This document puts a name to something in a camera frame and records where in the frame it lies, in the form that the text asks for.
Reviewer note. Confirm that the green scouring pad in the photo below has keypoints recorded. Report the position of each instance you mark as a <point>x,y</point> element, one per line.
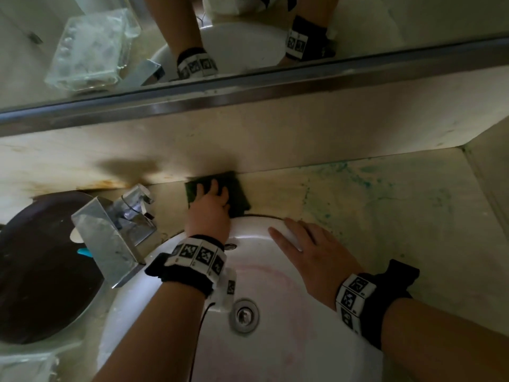
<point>238,198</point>

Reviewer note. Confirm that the small teal item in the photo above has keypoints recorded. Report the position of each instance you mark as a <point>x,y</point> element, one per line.
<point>84,253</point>

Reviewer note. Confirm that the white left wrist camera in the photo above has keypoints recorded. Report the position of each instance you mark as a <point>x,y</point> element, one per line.
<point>226,286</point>

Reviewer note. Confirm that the person's left forearm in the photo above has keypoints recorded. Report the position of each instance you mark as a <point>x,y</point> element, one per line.
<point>159,338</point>

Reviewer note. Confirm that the white round sink basin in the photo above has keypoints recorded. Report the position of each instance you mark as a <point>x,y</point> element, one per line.
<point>286,346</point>

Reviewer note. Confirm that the black left wristband with markers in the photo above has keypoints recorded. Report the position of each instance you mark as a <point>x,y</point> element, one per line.
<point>191,270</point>

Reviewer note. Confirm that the person's right hand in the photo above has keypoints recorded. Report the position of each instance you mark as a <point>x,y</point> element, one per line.
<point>322,262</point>

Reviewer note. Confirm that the dark round tray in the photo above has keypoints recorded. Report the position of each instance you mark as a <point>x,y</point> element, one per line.
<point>39,294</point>

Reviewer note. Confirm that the metal framed wall mirror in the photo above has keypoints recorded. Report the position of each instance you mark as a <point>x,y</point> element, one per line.
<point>238,35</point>

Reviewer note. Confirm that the clear acrylic tray box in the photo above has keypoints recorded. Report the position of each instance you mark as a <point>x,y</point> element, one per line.
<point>24,367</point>

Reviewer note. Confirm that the chrome faucet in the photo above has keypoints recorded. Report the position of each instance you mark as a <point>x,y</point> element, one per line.
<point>107,238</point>

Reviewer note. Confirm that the black right wristband with markers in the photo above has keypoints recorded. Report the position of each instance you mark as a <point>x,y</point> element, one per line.
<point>377,306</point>

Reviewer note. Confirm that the black wristband with markers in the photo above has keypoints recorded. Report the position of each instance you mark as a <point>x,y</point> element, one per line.
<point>191,270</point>
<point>377,306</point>

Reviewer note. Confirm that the person's left hand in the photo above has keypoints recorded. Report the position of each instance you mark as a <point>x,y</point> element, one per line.
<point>210,214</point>

